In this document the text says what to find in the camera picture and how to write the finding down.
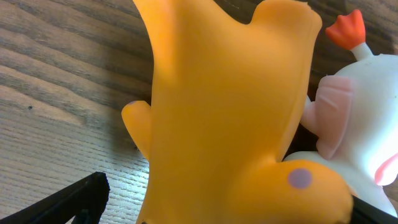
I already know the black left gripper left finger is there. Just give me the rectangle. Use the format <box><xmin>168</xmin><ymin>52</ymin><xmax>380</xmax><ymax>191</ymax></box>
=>
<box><xmin>1</xmin><ymin>172</ymin><xmax>110</xmax><ymax>224</ymax></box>

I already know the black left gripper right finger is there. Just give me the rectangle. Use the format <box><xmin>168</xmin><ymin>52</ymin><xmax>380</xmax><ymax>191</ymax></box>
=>
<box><xmin>351</xmin><ymin>196</ymin><xmax>398</xmax><ymax>224</ymax></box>

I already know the orange rubber giraffe toy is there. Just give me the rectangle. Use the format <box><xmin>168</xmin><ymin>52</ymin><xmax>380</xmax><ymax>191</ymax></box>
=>
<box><xmin>122</xmin><ymin>0</ymin><xmax>353</xmax><ymax>223</ymax></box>

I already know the white pink rubber chicken toy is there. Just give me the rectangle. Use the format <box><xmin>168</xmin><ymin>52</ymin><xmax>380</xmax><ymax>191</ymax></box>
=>
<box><xmin>287</xmin><ymin>10</ymin><xmax>397</xmax><ymax>216</ymax></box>

